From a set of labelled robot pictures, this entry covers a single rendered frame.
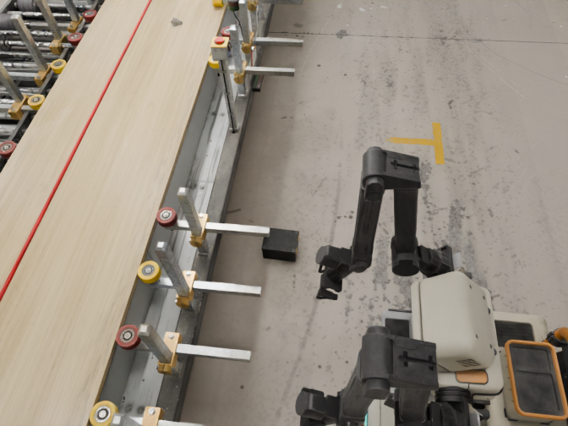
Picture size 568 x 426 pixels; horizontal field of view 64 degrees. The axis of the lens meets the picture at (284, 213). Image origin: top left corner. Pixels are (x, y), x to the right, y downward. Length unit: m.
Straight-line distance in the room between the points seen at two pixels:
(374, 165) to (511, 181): 2.39
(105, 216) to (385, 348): 1.41
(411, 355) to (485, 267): 2.11
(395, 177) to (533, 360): 0.91
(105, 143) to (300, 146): 1.50
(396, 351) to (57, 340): 1.26
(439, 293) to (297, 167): 2.11
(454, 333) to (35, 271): 1.48
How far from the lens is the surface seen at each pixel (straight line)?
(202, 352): 1.69
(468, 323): 1.15
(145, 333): 1.45
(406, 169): 1.05
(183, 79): 2.47
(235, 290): 1.76
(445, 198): 3.13
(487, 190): 3.25
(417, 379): 0.83
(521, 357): 1.71
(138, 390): 1.93
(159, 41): 2.77
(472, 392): 1.32
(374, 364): 0.81
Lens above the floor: 2.40
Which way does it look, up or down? 55 degrees down
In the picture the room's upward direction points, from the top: 4 degrees counter-clockwise
